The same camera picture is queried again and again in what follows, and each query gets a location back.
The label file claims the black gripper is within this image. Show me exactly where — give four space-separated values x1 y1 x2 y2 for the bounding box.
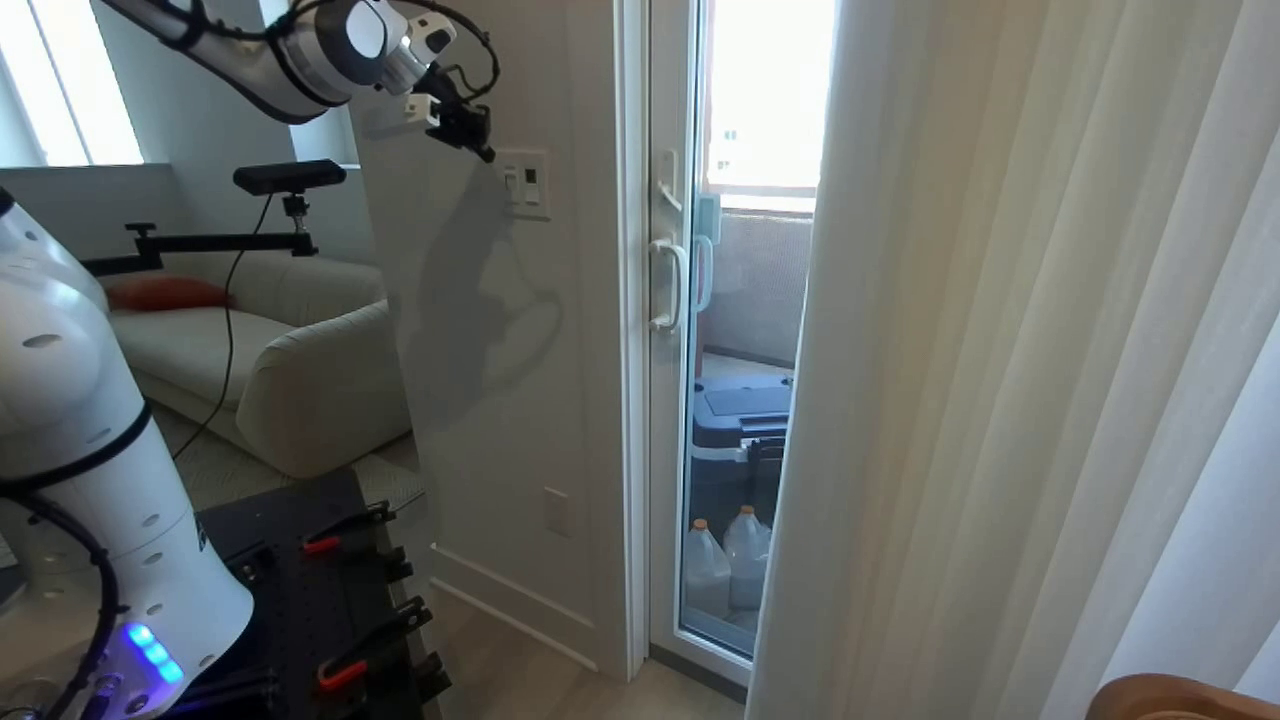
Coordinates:
421 56 501 165

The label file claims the white door lock lever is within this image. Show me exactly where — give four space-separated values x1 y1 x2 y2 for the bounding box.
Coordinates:
648 144 689 218

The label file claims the beige sofa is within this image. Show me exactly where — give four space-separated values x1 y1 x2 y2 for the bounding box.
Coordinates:
100 248 418 484

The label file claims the white glass patio door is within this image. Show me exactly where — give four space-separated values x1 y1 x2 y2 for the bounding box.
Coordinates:
643 0 841 693

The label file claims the red cushion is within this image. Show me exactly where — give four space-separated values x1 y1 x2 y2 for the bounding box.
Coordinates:
104 272 236 319

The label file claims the blue cooler box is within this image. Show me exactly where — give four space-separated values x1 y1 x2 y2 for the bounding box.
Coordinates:
689 371 800 471

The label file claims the bright room window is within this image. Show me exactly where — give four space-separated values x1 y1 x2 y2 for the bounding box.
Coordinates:
0 0 148 172

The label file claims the clear water jug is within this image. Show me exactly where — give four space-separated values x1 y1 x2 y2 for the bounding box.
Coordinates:
680 514 742 625
719 498 782 616

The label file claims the black robot table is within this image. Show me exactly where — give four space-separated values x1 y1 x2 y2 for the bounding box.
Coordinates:
156 464 461 720

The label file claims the white vertical curtain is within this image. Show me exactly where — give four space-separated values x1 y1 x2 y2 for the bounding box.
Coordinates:
742 0 1280 720

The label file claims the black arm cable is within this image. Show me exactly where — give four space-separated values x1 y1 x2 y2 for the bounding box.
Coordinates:
131 0 509 107

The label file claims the white double switch plate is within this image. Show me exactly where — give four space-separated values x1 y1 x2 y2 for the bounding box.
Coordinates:
493 144 556 224

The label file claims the black stereo camera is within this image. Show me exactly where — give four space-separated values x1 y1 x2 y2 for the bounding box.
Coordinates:
230 155 352 199

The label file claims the white door handle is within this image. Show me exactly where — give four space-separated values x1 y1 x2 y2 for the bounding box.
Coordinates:
648 233 693 336

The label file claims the white door frame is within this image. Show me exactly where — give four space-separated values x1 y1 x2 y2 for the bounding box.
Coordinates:
608 0 659 682

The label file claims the outdoor door handle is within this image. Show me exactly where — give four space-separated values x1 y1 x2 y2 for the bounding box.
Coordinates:
689 188 729 319

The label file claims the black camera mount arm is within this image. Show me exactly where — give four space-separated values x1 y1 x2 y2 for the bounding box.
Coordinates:
77 190 324 280

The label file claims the thin black camera cable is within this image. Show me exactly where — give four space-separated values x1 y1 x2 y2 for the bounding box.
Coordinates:
170 196 283 464

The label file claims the white wall outlet plate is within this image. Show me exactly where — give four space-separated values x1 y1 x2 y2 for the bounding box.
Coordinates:
538 484 581 539

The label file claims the black clamp with red handle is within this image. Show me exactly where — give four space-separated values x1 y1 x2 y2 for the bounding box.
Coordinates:
313 592 457 707
296 496 421 589

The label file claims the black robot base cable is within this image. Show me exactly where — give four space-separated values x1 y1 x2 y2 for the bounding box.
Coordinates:
0 484 131 720

